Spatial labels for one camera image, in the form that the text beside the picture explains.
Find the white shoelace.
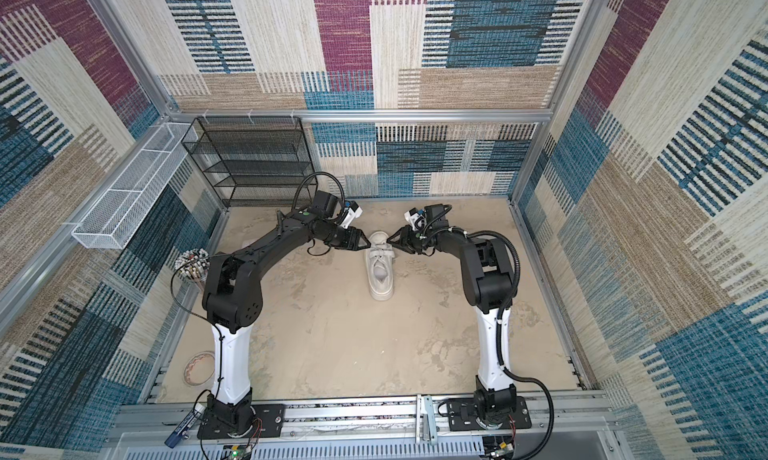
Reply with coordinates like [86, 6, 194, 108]
[366, 243, 395, 279]

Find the white sneaker shoe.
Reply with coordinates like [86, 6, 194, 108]
[365, 231, 395, 301]

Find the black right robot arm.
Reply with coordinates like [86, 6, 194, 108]
[387, 204, 520, 429]

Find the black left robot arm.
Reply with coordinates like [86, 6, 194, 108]
[197, 191, 371, 440]

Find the black mesh shelf rack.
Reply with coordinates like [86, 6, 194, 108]
[181, 116, 318, 208]

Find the clear cup of pencils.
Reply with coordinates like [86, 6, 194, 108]
[174, 248, 210, 291]

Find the clear tape roll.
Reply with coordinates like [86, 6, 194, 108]
[182, 351, 215, 387]

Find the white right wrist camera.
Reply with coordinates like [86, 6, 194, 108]
[404, 208, 427, 231]

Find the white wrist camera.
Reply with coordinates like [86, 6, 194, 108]
[339, 201, 363, 229]
[404, 208, 427, 231]

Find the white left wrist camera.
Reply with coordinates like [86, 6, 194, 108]
[339, 201, 363, 229]

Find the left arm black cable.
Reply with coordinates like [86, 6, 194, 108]
[169, 170, 361, 460]

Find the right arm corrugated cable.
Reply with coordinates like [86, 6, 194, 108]
[413, 204, 557, 460]

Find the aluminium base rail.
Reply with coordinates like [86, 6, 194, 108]
[99, 391, 633, 459]

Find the white wire mesh tray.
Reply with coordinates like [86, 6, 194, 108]
[72, 122, 189, 250]

